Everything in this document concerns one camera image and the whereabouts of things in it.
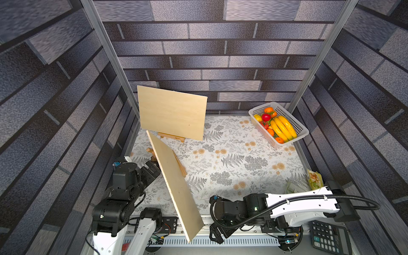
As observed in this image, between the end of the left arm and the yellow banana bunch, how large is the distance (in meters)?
0.83

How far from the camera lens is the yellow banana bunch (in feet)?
3.35

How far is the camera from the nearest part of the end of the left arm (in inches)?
21.8
